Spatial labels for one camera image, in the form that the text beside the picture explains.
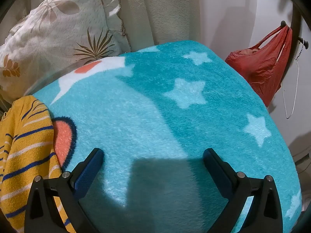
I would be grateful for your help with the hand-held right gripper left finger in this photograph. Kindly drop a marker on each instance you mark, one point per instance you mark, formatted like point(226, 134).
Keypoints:
point(89, 170)

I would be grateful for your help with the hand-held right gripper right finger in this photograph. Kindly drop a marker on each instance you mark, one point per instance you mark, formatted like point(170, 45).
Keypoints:
point(216, 172)

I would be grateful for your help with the yellow striped knit sweater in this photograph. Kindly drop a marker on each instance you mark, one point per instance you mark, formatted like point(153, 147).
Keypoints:
point(26, 138)

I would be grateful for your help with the blue star print blanket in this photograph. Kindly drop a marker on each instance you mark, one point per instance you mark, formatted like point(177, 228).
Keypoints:
point(145, 102)

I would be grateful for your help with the red plastic bag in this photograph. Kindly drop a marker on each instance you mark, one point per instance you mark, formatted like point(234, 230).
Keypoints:
point(257, 68)

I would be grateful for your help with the floral leaf print pillow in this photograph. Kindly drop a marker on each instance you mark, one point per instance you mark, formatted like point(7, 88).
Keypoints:
point(60, 29)

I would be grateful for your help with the beige textured curtain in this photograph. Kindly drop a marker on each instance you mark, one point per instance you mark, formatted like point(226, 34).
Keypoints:
point(158, 9)

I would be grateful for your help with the dark wooden coat rack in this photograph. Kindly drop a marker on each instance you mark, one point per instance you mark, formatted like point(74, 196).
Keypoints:
point(296, 17)

